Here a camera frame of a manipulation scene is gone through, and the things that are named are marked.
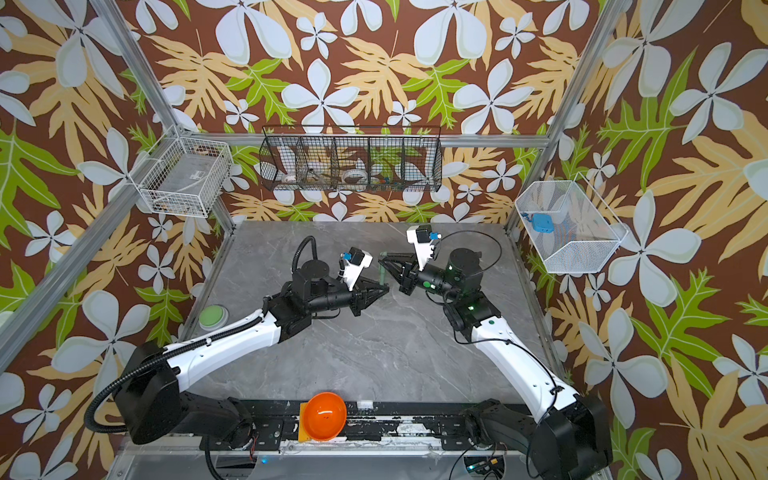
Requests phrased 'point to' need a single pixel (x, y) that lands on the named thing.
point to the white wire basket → (182, 175)
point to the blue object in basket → (543, 222)
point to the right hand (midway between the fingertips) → (381, 265)
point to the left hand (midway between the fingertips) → (384, 281)
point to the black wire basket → (346, 158)
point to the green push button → (213, 317)
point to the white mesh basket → (570, 227)
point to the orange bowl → (325, 416)
